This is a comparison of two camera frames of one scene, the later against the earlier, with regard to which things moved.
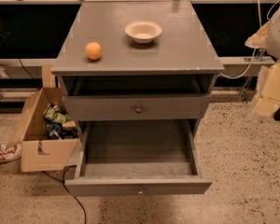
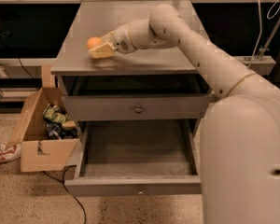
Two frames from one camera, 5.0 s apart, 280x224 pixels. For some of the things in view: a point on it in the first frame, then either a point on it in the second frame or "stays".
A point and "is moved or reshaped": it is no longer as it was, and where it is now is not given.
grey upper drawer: (105, 107) stays
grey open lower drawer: (137, 158) stays
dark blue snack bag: (56, 131) stays
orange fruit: (93, 50) is moved or reshaped
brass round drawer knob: (138, 109) stays
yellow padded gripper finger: (259, 39) to (107, 38)
